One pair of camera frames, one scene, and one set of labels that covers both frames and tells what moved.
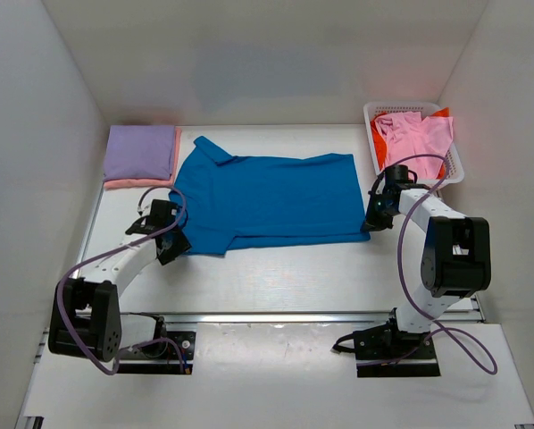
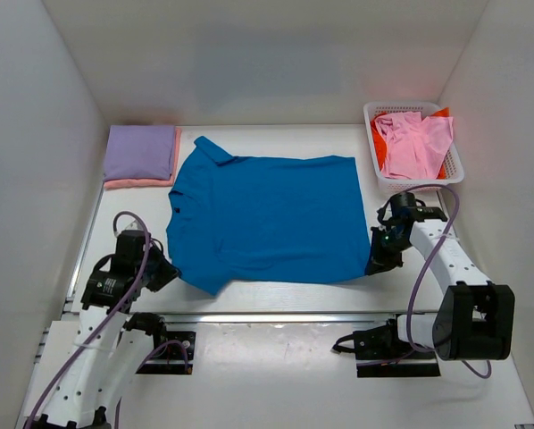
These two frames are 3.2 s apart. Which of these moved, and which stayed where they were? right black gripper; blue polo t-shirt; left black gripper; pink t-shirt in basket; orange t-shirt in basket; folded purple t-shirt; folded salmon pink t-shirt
Moved: left black gripper; blue polo t-shirt; right black gripper
Stayed: folded purple t-shirt; pink t-shirt in basket; folded salmon pink t-shirt; orange t-shirt in basket
